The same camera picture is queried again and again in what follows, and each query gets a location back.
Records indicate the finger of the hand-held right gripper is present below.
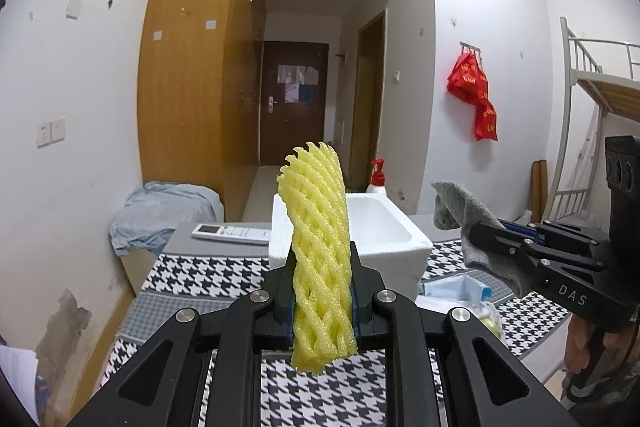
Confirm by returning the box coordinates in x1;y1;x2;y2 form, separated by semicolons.
497;218;612;259
465;221;607;280

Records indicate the houndstooth tablecloth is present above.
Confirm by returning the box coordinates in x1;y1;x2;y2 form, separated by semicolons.
100;222;576;427

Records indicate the wooden wardrobe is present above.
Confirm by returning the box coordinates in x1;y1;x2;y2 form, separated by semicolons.
138;0;267;220

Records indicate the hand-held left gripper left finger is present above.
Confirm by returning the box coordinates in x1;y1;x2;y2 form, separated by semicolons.
67;252;296;427

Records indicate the yellow foam fruit net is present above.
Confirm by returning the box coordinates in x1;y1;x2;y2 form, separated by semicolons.
276;141;358;375

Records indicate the person's right forearm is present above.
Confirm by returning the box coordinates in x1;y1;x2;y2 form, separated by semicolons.
575;352;640;427

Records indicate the dark brown entrance door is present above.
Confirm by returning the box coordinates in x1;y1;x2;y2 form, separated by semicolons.
258;41;329;166

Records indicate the white metal bunk bed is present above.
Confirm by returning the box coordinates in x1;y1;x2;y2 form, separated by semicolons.
547;17;640;228

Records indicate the clear plastic bag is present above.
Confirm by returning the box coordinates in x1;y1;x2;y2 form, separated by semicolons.
470;299;503;338

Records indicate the blue face mask stack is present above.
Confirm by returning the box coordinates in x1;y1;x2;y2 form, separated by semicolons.
417;279;493;308

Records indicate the person's right hand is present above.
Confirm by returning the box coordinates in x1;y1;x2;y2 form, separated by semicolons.
565;314;638;375

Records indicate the white door notice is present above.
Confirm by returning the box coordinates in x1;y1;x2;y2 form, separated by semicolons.
277;64;319;85

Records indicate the grey cloth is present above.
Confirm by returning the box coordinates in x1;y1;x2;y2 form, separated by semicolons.
431;181;531;298

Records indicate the brown side door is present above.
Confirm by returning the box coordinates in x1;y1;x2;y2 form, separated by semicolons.
350;9;387;192

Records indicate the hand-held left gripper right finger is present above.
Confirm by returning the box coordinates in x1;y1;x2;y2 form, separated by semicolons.
350;241;581;427

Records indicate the white pump bottle red cap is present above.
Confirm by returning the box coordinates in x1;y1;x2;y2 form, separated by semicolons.
367;158;389;198

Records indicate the light blue cloth pile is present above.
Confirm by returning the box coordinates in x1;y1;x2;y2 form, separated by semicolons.
109;180;224;257

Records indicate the white remote control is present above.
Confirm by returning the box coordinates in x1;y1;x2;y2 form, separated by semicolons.
192;223;272;247

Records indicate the white foam box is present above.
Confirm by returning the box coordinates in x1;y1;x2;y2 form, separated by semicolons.
268;192;433;303

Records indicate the red plastic bag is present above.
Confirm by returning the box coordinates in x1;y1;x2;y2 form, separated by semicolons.
472;97;499;142
446;49;488;105

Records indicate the white paper sheet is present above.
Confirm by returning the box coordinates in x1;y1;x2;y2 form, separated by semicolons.
0;344;41;418

